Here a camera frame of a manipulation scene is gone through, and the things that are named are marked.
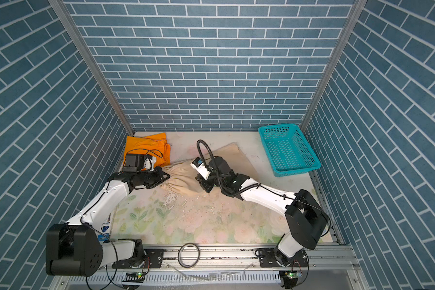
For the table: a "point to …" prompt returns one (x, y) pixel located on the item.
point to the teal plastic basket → (288, 151)
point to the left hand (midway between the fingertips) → (170, 174)
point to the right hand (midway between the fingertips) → (197, 173)
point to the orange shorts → (155, 145)
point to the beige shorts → (182, 176)
